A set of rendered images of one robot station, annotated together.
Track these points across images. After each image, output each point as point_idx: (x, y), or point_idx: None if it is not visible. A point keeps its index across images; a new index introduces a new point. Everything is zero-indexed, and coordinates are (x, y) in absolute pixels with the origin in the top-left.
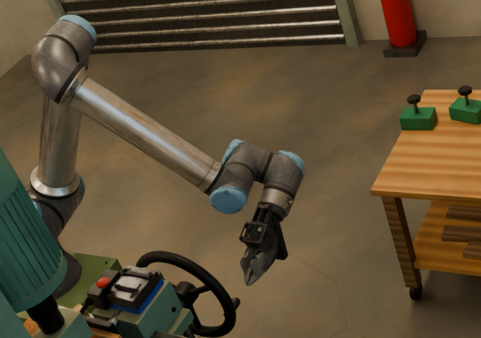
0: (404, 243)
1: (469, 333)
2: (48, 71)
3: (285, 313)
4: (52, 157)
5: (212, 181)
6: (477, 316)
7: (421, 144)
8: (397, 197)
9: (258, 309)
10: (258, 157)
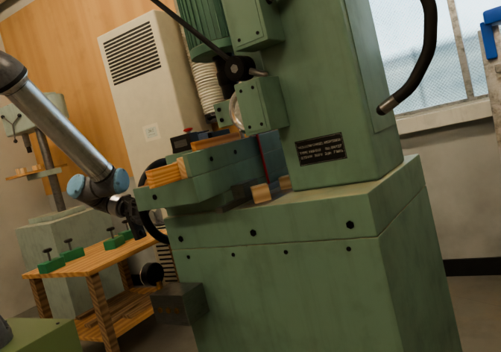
0: (109, 315)
1: (167, 350)
2: (7, 54)
3: None
4: None
5: (112, 165)
6: (157, 348)
7: (73, 265)
8: (104, 268)
9: None
10: None
